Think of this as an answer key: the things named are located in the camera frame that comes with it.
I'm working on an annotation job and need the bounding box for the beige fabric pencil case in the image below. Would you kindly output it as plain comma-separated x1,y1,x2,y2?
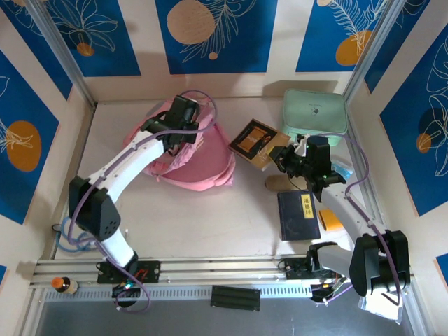
265,174,309,193

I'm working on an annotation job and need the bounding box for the dark brown tan book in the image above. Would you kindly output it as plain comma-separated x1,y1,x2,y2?
227,118,293,172

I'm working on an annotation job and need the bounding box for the navy book with yellow label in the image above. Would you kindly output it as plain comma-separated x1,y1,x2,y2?
276,190,322,242

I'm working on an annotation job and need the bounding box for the pink student backpack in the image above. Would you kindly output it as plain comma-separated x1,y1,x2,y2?
122,99,236,193

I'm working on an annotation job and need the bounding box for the clear bag with white card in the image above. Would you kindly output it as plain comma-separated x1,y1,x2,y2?
358,295,403,323

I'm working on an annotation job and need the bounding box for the light blue tissue packet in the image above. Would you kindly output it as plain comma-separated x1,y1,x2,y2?
332,160,354,181

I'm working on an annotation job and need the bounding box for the mint green zip case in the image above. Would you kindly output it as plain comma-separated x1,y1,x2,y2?
279,89,349,147

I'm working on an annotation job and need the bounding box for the orange tape roll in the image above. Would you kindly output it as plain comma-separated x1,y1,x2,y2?
317,208,339,231

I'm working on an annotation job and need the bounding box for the black ribbed block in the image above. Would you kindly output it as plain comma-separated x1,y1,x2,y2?
210,285,262,312

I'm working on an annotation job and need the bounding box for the slotted metal strip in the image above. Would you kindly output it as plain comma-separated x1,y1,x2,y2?
43,285,314,302

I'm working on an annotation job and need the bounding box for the brown bottle with orange cap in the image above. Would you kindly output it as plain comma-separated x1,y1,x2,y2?
51,276,80,295

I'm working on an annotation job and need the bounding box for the aluminium side rail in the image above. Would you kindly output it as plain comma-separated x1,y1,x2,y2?
346,101,395,253

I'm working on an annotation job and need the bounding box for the blue floral wall poster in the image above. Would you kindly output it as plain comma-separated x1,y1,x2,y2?
0,50,60,225
155,0,279,75
40,0,142,78
379,31,448,217
0,6,74,101
295,0,386,74
363,0,431,94

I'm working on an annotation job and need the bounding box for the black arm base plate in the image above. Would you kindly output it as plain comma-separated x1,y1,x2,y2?
283,257,349,281
97,260,161,284

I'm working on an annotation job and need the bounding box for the aluminium frame post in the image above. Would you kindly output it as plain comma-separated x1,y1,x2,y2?
26,0,97,108
342,0,398,102

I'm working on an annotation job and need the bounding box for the aluminium mounting rail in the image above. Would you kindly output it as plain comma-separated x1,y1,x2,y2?
29,253,416,291

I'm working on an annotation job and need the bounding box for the light blue coiled cable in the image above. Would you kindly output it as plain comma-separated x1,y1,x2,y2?
55,216,97,253

